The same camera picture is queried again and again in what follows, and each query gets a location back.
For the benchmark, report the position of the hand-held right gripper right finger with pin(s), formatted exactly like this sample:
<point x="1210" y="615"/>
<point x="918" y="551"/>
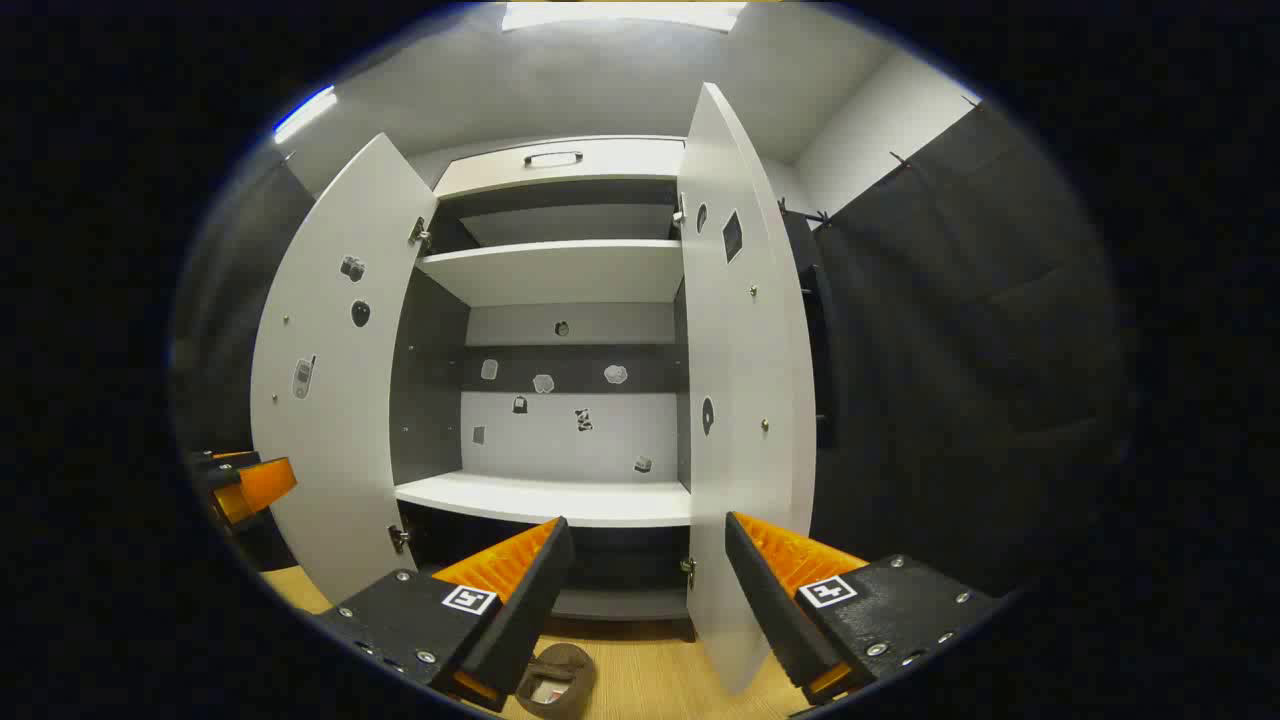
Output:
<point x="765" y="600"/>

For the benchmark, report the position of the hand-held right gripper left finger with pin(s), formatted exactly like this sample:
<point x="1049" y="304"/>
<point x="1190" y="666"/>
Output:
<point x="530" y="590"/>

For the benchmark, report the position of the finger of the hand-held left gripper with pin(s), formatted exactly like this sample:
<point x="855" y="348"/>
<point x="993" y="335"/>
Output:
<point x="265" y="485"/>
<point x="225" y="458"/>

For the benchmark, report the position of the white cabinet door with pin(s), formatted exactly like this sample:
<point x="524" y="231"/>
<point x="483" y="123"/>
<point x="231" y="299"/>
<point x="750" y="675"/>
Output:
<point x="740" y="340"/>
<point x="330" y="480"/>

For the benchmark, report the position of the brown fuzzy shoe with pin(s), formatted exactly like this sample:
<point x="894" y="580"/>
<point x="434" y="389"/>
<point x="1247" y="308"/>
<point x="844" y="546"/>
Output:
<point x="565" y="662"/>

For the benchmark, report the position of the white shoe cabinet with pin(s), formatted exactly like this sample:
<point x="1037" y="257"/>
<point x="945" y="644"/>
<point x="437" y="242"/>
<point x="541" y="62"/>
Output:
<point x="560" y="270"/>

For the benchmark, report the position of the black backdrop cloth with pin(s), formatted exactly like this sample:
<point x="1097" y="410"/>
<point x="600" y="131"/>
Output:
<point x="980" y="350"/>

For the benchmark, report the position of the small ceiling light panel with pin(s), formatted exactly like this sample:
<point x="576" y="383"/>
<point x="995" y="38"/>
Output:
<point x="303" y="115"/>

